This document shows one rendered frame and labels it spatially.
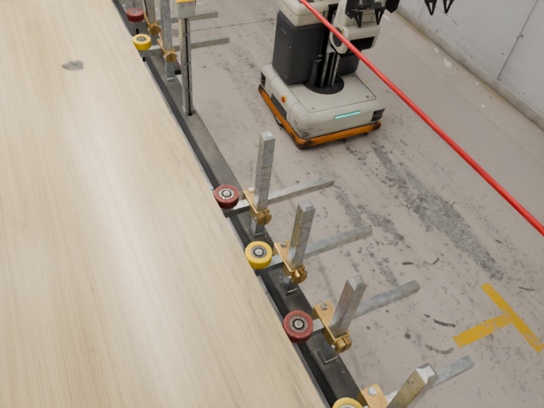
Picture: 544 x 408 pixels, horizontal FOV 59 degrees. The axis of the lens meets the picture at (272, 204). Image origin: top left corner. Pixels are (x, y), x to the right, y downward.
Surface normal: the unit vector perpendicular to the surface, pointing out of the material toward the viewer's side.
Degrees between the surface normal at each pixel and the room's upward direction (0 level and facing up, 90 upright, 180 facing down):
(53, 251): 0
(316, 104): 0
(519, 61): 90
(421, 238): 0
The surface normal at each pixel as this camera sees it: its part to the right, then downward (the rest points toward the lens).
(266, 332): 0.09, -0.67
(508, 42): -0.90, 0.26
